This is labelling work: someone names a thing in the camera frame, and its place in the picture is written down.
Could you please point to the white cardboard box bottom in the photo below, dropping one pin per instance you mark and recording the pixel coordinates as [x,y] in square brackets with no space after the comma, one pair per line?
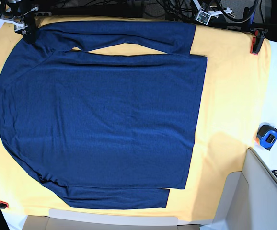
[70,220]

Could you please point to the red clamp top right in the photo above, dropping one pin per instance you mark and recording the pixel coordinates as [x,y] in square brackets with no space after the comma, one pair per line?
[257,41]

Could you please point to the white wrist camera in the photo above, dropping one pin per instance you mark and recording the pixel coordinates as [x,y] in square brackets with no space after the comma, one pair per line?
[203,17]
[17,24]

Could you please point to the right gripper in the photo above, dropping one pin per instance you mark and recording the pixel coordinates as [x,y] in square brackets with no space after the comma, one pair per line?
[28,29]

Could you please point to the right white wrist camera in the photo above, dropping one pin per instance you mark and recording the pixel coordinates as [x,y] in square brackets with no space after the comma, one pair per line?
[17,24]

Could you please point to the white cardboard box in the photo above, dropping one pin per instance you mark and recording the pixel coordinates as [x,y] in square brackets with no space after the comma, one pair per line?
[249,198]
[70,220]

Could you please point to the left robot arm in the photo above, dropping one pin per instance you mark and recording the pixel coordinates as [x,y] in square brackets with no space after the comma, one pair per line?
[209,7]

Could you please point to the yellow table cloth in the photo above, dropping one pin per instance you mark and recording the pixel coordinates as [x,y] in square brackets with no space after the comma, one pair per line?
[229,116]

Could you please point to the blue long-sleeve shirt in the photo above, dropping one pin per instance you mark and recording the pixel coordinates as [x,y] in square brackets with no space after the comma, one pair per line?
[104,113]

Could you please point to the white cardboard box right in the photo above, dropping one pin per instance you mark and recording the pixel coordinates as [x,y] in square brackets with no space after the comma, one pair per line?
[249,198]

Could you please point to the blue tape measure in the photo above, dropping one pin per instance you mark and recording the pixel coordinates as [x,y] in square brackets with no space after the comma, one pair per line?
[266,136]

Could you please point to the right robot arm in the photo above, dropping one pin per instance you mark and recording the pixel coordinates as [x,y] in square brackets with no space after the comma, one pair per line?
[20,14]

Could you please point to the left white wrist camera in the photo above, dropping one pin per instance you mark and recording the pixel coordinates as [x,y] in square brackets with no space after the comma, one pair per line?
[203,17]

